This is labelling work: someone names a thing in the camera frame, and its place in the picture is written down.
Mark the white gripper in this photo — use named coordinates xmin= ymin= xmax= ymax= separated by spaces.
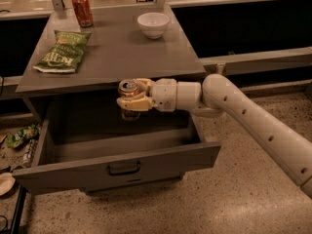
xmin=117 ymin=78 xmax=202 ymax=112

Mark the orange brown patterned can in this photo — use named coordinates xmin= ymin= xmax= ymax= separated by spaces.
xmin=118 ymin=79 xmax=140 ymax=121

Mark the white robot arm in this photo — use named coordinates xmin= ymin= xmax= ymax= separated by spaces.
xmin=116 ymin=74 xmax=312 ymax=197

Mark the grey drawer cabinet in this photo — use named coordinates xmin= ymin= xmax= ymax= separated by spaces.
xmin=16 ymin=5 xmax=205 ymax=123

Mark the open grey top drawer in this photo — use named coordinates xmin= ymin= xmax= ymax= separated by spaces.
xmin=14 ymin=102 xmax=220 ymax=194

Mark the red soda can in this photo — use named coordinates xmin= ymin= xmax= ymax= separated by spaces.
xmin=72 ymin=0 xmax=94 ymax=27

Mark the white bowl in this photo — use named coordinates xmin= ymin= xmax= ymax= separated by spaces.
xmin=137 ymin=13 xmax=170 ymax=39

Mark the green chip bag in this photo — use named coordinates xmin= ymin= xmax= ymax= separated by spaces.
xmin=33 ymin=30 xmax=92 ymax=73

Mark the green snack bag on floor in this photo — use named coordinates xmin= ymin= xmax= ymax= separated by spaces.
xmin=5 ymin=125 xmax=39 ymax=148

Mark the white patterned packet on floor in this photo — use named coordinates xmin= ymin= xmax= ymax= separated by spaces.
xmin=22 ymin=139 xmax=38 ymax=168

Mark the black metal stand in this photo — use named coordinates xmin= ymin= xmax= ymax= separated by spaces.
xmin=0 ymin=185 xmax=27 ymax=234

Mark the white plate on floor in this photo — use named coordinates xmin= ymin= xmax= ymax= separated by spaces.
xmin=0 ymin=173 xmax=16 ymax=196

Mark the black drawer handle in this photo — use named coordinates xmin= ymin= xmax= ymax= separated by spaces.
xmin=106 ymin=161 xmax=140 ymax=176

